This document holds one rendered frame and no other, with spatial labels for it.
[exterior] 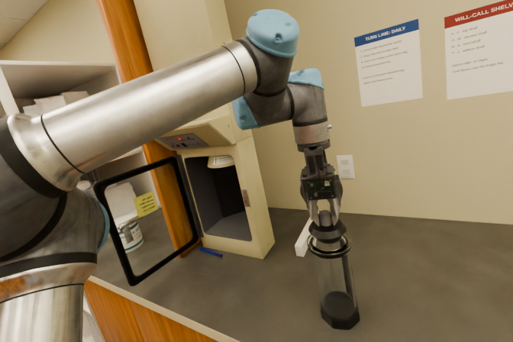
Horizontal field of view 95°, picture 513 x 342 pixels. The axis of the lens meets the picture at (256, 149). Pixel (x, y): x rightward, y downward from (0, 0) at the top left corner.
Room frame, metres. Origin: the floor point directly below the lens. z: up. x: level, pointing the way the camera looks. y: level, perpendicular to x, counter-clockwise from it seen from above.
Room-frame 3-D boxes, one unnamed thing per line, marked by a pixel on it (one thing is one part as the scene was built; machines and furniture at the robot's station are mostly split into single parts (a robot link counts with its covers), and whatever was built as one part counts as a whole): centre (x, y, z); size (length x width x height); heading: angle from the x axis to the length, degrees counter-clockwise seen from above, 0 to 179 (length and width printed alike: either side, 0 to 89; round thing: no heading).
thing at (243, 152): (1.00, 0.13, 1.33); 0.32 x 0.25 x 0.77; 58
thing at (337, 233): (0.53, -0.13, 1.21); 0.09 x 0.09 x 0.07
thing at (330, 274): (0.53, -0.13, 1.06); 0.11 x 0.11 x 0.21
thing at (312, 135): (0.51, -0.13, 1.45); 0.08 x 0.08 x 0.05
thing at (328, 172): (0.50, -0.12, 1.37); 0.09 x 0.08 x 0.12; 163
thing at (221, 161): (0.97, 0.13, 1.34); 0.18 x 0.18 x 0.05
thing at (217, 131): (0.84, 0.23, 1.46); 0.32 x 0.12 x 0.10; 58
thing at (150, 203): (0.85, 0.44, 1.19); 0.30 x 0.01 x 0.40; 138
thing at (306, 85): (0.51, -0.12, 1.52); 0.09 x 0.08 x 0.11; 103
